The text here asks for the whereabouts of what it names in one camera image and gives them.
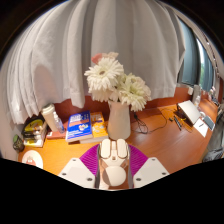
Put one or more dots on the round white red-print mouse pad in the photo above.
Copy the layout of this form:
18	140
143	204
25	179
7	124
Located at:
31	159

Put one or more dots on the white computer mouse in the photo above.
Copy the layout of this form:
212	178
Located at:
114	175

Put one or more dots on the blue book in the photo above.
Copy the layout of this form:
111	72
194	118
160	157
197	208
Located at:
79	126

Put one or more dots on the white and yellow book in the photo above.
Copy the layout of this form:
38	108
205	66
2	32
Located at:
33	143

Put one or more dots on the red-brown book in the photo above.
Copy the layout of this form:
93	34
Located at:
55	135

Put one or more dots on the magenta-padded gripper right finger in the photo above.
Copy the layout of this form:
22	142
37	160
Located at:
151	170

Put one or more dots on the white tumbler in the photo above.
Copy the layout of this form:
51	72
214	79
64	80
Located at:
49	116

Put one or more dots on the white curtain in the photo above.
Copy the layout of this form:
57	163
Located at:
100	33

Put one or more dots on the white flower bouquet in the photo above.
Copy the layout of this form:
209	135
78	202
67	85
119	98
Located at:
105	75

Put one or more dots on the black pen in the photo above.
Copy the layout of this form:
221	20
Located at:
178	122

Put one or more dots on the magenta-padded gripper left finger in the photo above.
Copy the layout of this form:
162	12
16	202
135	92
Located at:
76	171

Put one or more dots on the white ceramic vase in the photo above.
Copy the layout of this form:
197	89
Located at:
119	121

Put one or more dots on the silver laptop on stand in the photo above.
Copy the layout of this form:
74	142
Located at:
190	111

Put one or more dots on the white paper sheet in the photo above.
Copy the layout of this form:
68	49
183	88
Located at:
201	128

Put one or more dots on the yellow orange book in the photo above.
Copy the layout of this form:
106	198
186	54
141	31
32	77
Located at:
98	126

